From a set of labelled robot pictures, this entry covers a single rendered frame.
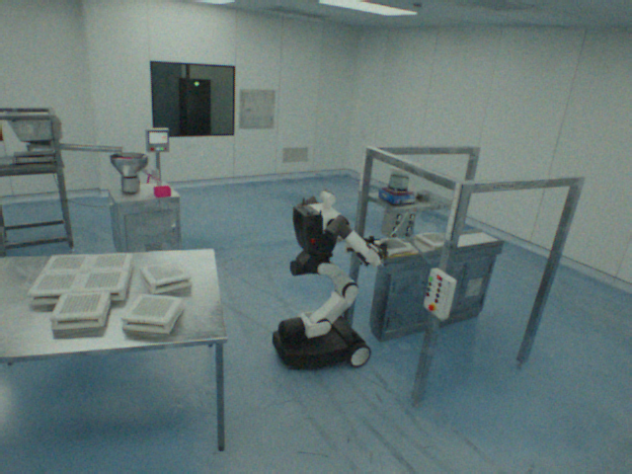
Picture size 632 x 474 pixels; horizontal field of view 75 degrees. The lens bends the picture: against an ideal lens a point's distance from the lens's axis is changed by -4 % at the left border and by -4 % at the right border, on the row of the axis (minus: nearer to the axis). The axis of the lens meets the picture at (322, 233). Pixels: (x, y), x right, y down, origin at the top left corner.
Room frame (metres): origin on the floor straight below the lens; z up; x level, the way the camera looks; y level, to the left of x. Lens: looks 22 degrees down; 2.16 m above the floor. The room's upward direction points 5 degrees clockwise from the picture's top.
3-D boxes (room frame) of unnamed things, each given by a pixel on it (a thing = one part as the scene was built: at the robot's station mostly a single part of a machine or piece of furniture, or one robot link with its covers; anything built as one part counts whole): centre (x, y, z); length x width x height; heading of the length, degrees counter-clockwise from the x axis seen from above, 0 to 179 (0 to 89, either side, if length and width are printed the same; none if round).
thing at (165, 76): (7.14, 2.27, 1.43); 1.38 x 0.01 x 1.16; 126
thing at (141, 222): (4.24, 1.92, 0.38); 0.63 x 0.57 x 0.76; 126
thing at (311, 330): (2.82, 0.01, 0.28); 0.21 x 0.20 x 0.13; 119
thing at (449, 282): (2.25, -0.73, 0.94); 0.17 x 0.06 x 0.26; 29
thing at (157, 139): (4.47, 1.83, 1.07); 0.23 x 0.10 x 0.62; 126
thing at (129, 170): (4.25, 1.99, 0.95); 0.49 x 0.36 x 0.37; 126
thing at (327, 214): (2.80, 0.04, 1.09); 0.34 x 0.30 x 0.36; 29
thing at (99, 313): (1.86, 1.23, 0.89); 0.25 x 0.24 x 0.02; 18
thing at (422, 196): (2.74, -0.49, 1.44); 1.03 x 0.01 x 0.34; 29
